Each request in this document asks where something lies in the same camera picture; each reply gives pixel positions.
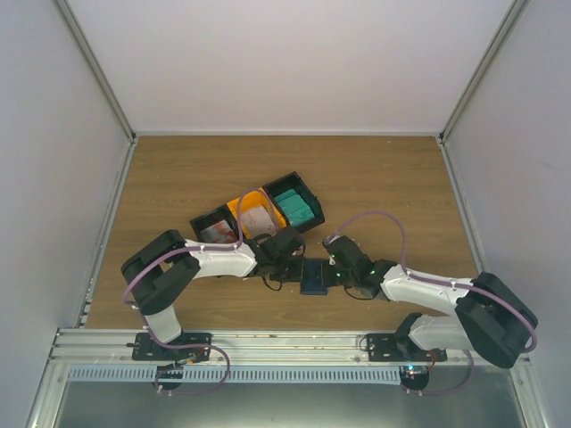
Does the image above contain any navy blue card holder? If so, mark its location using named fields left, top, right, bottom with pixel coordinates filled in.
left=300, top=259, right=328, bottom=296

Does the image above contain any black bin with red cards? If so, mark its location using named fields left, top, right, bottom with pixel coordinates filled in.
left=189, top=204, right=238, bottom=243

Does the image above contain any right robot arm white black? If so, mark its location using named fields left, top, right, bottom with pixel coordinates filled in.
left=323, top=235, right=538, bottom=368

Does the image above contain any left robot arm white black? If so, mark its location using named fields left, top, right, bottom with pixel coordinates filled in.
left=120, top=226, right=305, bottom=360

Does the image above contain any white vip card stack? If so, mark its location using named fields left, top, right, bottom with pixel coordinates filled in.
left=241, top=206, right=277, bottom=239

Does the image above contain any teal card stack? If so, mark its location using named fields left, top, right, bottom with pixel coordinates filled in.
left=274, top=189, right=315, bottom=227

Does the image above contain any black bin with teal cards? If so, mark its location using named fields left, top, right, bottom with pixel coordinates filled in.
left=262, top=171, right=325, bottom=234

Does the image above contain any orange bin with cards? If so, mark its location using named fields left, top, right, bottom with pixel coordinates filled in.
left=227, top=187, right=288, bottom=239

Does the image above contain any red white card stack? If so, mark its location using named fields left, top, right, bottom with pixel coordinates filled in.
left=201, top=220, right=237, bottom=243

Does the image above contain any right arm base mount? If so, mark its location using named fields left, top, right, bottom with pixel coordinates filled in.
left=358, top=333, right=447, bottom=363

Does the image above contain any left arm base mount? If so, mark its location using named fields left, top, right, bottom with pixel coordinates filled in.
left=127, top=332, right=212, bottom=362

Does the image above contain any aluminium rail frame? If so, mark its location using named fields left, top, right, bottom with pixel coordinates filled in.
left=48, top=329, right=532, bottom=362

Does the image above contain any slotted cable duct grey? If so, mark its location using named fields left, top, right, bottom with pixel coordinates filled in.
left=68, top=365, right=401, bottom=385

